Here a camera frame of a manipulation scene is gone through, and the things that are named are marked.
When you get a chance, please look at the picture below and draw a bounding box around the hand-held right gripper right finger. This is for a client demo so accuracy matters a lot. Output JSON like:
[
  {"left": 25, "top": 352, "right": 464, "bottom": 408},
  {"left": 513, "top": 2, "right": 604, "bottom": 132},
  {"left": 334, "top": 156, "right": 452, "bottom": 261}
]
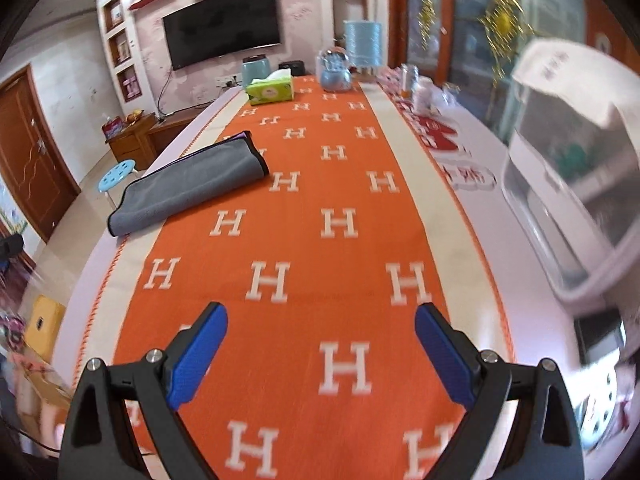
[{"left": 414, "top": 303, "right": 586, "bottom": 480}]

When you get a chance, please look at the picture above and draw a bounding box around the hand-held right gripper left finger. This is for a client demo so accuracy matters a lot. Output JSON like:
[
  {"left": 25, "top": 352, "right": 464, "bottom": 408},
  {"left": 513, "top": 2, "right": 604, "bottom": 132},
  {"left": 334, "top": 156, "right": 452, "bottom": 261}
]
[{"left": 58, "top": 302, "right": 229, "bottom": 480}]

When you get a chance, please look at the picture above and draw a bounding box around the grey towel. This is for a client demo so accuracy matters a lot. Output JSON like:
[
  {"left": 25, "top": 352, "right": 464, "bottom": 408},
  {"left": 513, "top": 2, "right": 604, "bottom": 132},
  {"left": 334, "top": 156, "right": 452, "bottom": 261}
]
[{"left": 107, "top": 131, "right": 271, "bottom": 237}]

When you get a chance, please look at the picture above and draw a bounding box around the yellow box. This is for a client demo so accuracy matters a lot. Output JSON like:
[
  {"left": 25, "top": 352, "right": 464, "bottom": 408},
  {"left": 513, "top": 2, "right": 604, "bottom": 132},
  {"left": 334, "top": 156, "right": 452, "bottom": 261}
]
[{"left": 24, "top": 296, "right": 67, "bottom": 363}]

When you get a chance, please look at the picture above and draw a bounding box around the orange patterned table blanket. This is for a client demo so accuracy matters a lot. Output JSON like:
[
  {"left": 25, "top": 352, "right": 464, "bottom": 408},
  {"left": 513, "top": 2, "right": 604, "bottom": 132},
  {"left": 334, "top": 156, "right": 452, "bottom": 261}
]
[{"left": 70, "top": 74, "right": 518, "bottom": 480}]

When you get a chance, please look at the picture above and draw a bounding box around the blue round stool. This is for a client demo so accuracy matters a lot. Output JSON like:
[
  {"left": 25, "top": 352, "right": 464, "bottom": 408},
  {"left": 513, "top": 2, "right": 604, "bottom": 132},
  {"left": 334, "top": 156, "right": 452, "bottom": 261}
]
[{"left": 97, "top": 159, "right": 138, "bottom": 208}]

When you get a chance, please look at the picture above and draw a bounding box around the white plastic storage box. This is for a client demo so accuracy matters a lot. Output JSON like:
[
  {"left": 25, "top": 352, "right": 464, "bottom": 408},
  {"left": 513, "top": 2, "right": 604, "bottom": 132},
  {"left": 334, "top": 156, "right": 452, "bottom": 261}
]
[{"left": 501, "top": 40, "right": 640, "bottom": 306}]

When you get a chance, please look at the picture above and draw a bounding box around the wooden cabinet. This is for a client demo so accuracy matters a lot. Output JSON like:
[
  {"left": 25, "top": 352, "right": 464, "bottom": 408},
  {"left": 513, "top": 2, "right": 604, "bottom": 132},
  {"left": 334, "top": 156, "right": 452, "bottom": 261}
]
[{"left": 106, "top": 112, "right": 160, "bottom": 171}]

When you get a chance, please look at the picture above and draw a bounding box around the brown wooden door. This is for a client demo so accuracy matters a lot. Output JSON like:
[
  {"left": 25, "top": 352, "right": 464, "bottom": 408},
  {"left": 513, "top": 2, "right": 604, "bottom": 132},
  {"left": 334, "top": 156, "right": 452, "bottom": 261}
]
[{"left": 0, "top": 66, "right": 81, "bottom": 244}]

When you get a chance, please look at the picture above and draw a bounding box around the green tissue box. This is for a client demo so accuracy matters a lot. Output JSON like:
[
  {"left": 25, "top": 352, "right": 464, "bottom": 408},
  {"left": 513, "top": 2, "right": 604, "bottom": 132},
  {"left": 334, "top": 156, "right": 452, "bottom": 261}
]
[{"left": 245, "top": 71, "right": 295, "bottom": 106}]

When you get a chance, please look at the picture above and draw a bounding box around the clear glass jar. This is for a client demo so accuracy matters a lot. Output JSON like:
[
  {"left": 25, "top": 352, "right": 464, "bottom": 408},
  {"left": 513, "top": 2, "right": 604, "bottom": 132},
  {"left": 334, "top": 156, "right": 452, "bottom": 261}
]
[{"left": 400, "top": 64, "right": 420, "bottom": 99}]

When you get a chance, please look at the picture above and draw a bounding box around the teal canister with black lid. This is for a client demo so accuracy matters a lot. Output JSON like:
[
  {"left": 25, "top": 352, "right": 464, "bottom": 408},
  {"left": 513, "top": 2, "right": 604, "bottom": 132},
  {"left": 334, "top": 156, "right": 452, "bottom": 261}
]
[{"left": 242, "top": 54, "right": 273, "bottom": 87}]

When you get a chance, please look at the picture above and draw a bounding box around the blue glass teapot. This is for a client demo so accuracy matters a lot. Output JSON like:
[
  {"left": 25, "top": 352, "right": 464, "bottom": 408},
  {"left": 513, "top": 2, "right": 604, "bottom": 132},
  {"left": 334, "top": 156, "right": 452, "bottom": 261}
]
[{"left": 318, "top": 46, "right": 354, "bottom": 93}]

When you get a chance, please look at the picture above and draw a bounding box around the light blue cylindrical container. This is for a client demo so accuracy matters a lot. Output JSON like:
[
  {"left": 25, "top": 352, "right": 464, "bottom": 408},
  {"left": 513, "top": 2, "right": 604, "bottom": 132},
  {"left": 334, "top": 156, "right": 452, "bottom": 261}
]
[{"left": 343, "top": 19, "right": 384, "bottom": 69}]

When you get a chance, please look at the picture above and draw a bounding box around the wall-mounted television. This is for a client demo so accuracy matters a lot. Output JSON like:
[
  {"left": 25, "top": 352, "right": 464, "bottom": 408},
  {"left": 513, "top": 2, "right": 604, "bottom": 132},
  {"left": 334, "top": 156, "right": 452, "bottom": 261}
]
[{"left": 161, "top": 0, "right": 281, "bottom": 71}]

